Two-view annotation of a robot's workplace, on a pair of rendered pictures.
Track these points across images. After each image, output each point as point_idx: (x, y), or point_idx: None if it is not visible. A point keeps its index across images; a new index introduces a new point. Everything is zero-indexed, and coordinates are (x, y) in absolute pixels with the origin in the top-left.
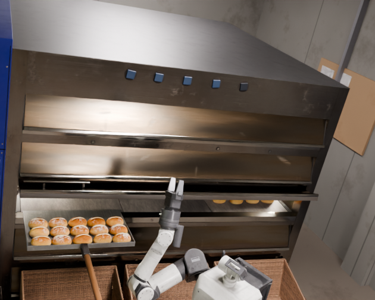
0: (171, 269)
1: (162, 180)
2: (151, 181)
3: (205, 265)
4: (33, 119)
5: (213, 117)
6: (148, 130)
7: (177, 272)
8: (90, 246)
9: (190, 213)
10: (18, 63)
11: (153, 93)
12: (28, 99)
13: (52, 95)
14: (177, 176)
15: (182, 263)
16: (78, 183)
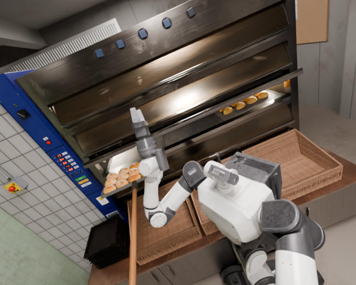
0: (175, 188)
1: (172, 117)
2: (167, 121)
3: (202, 173)
4: (64, 119)
5: (183, 53)
6: (140, 87)
7: (181, 188)
8: (139, 181)
9: (209, 128)
10: (26, 88)
11: (126, 59)
12: (54, 108)
13: (66, 98)
14: (181, 109)
15: (183, 179)
16: (115, 144)
